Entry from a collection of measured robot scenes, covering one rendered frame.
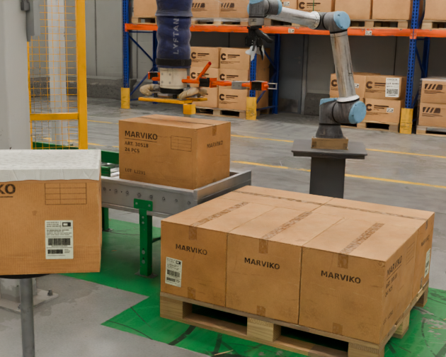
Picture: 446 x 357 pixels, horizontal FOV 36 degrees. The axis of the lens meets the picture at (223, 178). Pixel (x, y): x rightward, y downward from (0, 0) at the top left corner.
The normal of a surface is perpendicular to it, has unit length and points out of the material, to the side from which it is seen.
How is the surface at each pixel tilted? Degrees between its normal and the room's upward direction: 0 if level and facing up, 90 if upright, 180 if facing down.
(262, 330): 90
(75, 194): 90
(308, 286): 90
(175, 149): 90
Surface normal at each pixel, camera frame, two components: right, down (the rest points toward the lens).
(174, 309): -0.49, 0.18
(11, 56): 0.87, 0.12
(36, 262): 0.15, 0.21
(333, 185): -0.14, 0.21
